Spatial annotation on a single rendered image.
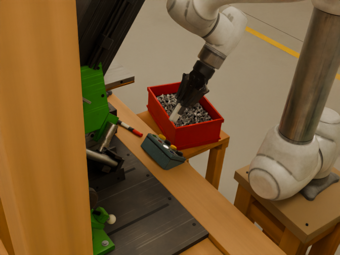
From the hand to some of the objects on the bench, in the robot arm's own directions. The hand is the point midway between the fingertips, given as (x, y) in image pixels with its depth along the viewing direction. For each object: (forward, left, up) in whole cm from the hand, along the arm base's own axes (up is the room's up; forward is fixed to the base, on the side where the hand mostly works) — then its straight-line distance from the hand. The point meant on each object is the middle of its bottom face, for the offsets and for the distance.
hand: (176, 113), depth 153 cm
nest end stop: (+29, +3, -10) cm, 31 cm away
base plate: (+38, -16, -14) cm, 44 cm away
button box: (+9, +4, -16) cm, 19 cm away
